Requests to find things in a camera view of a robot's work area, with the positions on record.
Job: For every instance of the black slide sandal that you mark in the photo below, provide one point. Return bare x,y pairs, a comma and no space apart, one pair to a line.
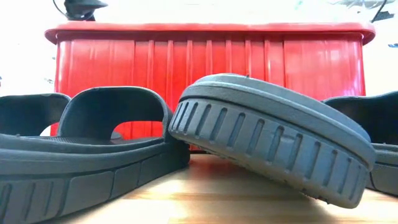
264,124
28,115
77,174
382,121

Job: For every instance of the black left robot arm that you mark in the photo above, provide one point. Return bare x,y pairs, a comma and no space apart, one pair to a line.
82,7

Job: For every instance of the red plastic bin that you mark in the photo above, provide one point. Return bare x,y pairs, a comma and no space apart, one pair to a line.
217,53

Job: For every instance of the dark wall item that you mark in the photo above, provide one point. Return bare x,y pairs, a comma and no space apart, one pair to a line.
49,81

